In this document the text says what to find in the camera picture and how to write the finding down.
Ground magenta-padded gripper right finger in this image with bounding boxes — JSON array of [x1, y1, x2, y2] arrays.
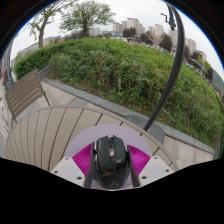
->
[[127, 144, 175, 188]]

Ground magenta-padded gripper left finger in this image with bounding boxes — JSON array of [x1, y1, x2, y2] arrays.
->
[[49, 142, 98, 188]]

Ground black computer mouse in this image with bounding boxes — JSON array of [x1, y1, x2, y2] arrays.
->
[[91, 134, 132, 190]]

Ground lavender mouse pad with wrist rest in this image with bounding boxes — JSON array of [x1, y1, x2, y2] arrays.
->
[[63, 124, 154, 191]]

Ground grey umbrella base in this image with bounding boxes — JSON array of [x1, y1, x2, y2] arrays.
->
[[124, 113, 166, 145]]

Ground grey slatted outdoor chair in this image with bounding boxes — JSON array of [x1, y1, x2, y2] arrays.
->
[[4, 68, 52, 125]]

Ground green hedge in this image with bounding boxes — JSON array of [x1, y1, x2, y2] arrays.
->
[[13, 36, 224, 148]]

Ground black curved umbrella pole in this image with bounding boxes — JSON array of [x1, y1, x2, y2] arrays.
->
[[143, 1, 186, 133]]

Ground bare-trunked leaning tree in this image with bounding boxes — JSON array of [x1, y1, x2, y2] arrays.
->
[[26, 0, 73, 50]]

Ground distant apartment buildings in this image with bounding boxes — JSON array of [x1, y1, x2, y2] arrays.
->
[[111, 17, 208, 63]]

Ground round leafy green tree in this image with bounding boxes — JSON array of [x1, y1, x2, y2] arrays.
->
[[59, 0, 116, 38]]

